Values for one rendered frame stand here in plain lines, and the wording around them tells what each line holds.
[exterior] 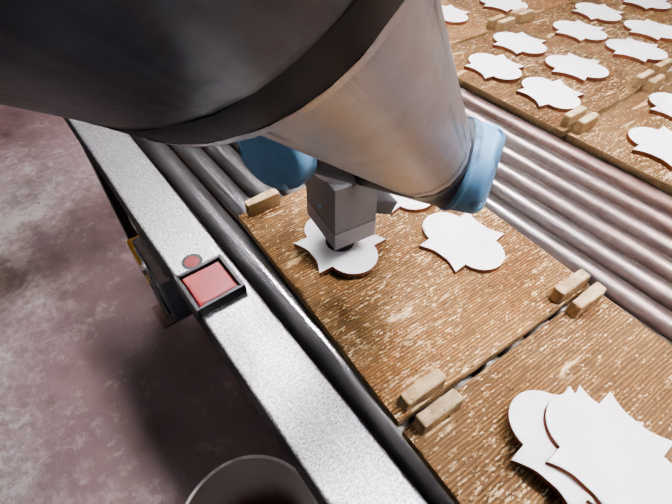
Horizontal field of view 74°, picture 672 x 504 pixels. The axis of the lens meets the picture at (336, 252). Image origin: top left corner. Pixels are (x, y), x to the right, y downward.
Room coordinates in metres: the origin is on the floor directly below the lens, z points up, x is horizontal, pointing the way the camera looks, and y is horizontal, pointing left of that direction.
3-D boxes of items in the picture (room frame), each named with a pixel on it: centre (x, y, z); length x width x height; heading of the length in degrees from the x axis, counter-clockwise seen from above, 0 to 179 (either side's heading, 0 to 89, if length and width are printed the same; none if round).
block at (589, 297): (0.36, -0.33, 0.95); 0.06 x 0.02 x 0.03; 125
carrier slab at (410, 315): (0.47, -0.10, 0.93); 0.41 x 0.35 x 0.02; 34
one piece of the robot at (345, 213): (0.47, -0.03, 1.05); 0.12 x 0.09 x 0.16; 119
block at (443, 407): (0.20, -0.11, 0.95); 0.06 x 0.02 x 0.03; 125
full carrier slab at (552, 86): (1.05, -0.47, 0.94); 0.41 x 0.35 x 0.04; 37
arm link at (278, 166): (0.36, 0.02, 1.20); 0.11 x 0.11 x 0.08; 65
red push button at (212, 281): (0.40, 0.18, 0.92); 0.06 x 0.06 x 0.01; 37
